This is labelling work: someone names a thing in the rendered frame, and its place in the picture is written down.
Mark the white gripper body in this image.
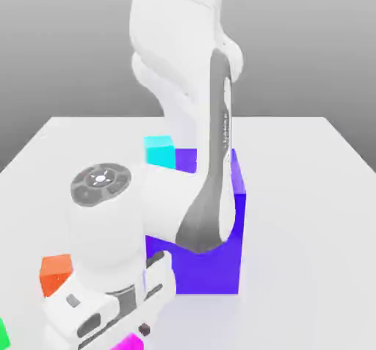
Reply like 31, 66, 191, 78
77, 249, 178, 350

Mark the small magenta cube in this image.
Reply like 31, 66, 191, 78
109, 332, 145, 350

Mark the small orange cube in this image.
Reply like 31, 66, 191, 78
39, 253, 73, 299

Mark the small cyan cube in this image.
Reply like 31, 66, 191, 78
143, 134, 176, 171

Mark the small green cube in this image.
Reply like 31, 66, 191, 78
0, 317, 12, 350

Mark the large blue box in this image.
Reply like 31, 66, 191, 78
145, 147, 247, 296

